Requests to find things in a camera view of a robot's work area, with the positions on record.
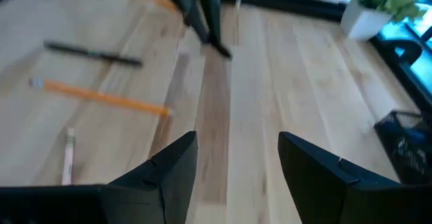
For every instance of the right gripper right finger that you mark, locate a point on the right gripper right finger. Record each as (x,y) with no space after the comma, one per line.
(320,190)

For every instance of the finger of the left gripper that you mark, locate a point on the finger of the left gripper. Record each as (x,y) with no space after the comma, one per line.
(214,15)
(189,4)

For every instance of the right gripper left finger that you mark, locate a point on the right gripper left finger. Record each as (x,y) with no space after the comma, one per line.
(168,183)

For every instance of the natural wood pencil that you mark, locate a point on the natural wood pencil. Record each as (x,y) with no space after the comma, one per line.
(68,156)

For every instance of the black pen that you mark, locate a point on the black pen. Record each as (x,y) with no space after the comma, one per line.
(94,53)

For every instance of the black mesh desk organizer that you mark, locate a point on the black mesh desk organizer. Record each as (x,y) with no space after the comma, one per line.
(405,156)

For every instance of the green plant in white pot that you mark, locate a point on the green plant in white pot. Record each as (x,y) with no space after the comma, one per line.
(364,21)

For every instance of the black aluminium table frame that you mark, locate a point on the black aluminium table frame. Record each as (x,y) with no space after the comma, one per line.
(297,3)

